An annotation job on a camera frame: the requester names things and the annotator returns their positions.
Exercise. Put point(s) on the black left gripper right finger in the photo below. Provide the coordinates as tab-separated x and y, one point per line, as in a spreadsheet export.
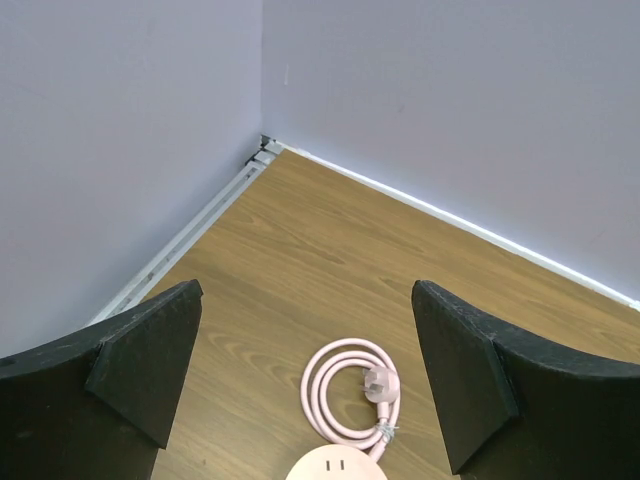
514	405

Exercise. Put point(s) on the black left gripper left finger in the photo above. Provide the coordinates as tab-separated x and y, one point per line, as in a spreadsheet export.
100	403

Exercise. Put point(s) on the aluminium table edge rail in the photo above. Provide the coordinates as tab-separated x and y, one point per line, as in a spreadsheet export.
150	275

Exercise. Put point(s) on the round pink power strip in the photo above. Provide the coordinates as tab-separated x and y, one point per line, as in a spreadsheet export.
335	462

